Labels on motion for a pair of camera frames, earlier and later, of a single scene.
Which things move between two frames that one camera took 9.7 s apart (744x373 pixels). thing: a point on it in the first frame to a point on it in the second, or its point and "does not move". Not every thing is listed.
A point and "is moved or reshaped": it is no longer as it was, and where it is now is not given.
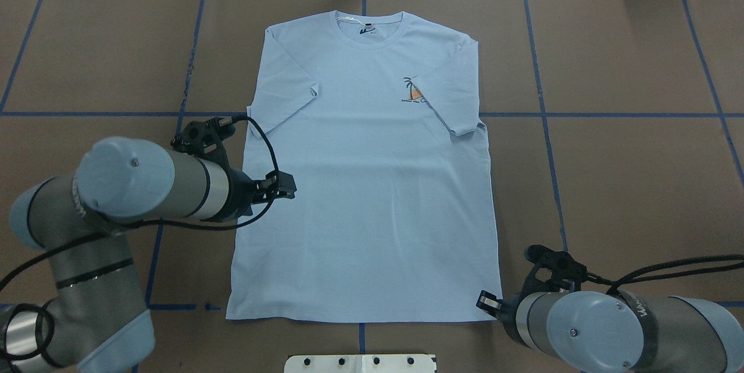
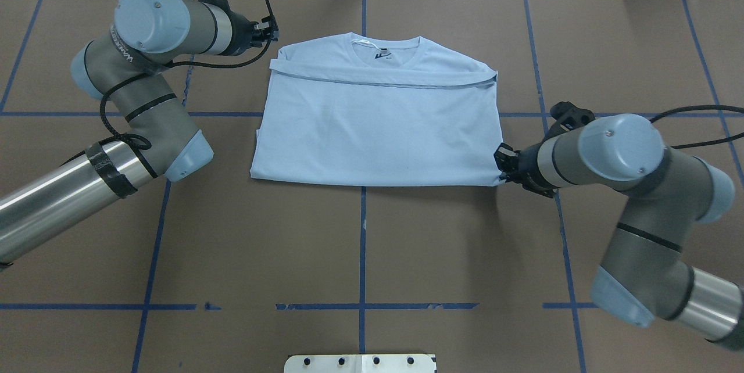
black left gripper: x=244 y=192 to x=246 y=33
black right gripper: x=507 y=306 to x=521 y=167
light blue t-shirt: x=382 y=126 is moved or reshaped
